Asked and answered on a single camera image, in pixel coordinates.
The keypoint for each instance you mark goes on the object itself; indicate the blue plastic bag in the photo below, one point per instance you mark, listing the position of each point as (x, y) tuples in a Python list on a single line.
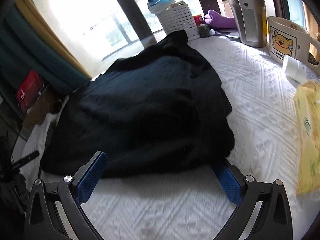
[(160, 1)]

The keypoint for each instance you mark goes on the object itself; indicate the yellow object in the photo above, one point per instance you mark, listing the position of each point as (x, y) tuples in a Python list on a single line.
[(265, 30)]

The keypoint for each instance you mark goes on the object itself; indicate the white cartoon bear mug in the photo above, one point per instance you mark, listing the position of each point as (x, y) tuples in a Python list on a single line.
[(282, 40)]

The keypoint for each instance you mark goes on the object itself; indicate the tablet with red screen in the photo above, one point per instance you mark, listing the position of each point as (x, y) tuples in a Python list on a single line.
[(30, 90)]

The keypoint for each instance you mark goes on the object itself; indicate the black garment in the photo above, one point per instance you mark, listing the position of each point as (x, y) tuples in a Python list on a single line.
[(140, 110)]

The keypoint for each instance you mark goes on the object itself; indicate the teal curtain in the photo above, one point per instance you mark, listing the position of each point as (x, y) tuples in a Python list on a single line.
[(30, 50)]

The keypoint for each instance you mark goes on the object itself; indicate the yellow curtain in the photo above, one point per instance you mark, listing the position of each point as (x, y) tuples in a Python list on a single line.
[(50, 30)]

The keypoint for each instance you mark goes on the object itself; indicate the white quilted bedspread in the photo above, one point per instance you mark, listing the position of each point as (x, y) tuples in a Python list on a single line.
[(255, 105)]

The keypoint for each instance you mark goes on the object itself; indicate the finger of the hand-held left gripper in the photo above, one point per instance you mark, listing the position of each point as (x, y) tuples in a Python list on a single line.
[(27, 158)]

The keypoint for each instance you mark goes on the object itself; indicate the red cup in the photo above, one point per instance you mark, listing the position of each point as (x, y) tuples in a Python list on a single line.
[(198, 20)]

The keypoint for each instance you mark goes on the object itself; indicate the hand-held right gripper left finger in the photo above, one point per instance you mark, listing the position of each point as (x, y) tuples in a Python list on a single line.
[(91, 177)]

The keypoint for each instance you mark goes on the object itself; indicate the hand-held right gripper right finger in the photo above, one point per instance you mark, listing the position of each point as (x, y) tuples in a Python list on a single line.
[(227, 180)]

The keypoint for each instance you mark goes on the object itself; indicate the stainless steel tumbler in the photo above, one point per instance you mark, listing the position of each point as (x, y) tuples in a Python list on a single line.
[(247, 17)]

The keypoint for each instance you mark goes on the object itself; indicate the yellow tissue pack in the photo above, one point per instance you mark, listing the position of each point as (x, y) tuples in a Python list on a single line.
[(310, 135)]

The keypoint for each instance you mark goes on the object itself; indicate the brown cardboard box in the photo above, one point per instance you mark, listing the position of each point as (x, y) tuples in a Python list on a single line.
[(40, 112)]

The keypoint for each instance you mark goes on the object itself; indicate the small white bottle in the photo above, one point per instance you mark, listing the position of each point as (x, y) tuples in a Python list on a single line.
[(295, 67)]

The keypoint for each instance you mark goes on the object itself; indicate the white perforated plastic basket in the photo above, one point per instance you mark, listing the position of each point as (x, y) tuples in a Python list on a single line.
[(180, 20)]

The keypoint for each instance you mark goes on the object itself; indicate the purple cloth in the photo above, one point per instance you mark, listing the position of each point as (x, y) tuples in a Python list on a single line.
[(220, 20)]

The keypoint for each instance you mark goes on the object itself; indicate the person's left forearm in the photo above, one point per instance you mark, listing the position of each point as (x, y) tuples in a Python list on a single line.
[(13, 188)]

